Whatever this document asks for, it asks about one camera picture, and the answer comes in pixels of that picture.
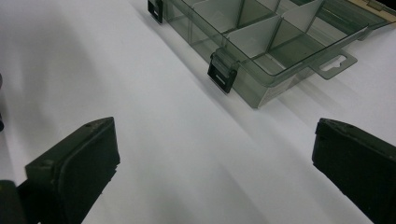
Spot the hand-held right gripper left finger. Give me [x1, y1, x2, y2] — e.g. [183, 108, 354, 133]
[25, 117, 120, 224]

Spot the white table mat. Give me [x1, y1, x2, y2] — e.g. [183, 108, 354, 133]
[0, 0, 396, 224]

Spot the grey transparent compartment box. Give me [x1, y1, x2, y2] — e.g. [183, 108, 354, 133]
[147, 0, 396, 109]

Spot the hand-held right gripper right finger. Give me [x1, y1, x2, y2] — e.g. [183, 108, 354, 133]
[312, 118, 396, 224]

